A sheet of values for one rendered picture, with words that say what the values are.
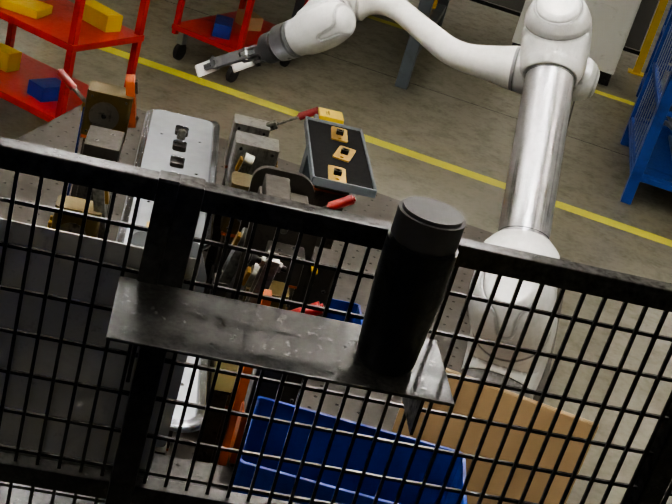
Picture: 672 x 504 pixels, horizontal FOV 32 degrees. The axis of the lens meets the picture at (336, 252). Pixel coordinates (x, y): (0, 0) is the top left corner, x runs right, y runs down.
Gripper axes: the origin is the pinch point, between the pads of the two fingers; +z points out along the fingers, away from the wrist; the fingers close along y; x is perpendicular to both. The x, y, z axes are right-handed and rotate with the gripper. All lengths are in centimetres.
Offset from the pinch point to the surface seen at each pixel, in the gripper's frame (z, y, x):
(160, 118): 14.3, -9.9, -8.1
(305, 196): -49, -42, -37
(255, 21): 236, 318, 69
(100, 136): 5.4, -39.4, -11.2
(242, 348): -111, -137, -50
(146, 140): 7.1, -24.0, -13.7
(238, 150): -19.8, -24.0, -22.7
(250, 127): -6.1, -1.5, -16.7
